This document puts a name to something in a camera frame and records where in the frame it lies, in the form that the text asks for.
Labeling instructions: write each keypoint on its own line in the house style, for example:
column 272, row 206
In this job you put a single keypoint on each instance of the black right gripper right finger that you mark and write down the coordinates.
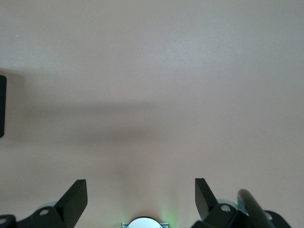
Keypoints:
column 206, row 206

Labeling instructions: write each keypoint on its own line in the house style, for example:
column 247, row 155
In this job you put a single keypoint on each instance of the black plastic box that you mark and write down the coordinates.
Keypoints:
column 2, row 107

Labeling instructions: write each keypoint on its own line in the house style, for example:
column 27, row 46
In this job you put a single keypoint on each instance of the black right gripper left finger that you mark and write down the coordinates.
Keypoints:
column 71, row 204

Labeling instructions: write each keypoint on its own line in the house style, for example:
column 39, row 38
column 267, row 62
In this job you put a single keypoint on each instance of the brown table cover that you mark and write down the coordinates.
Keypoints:
column 152, row 71

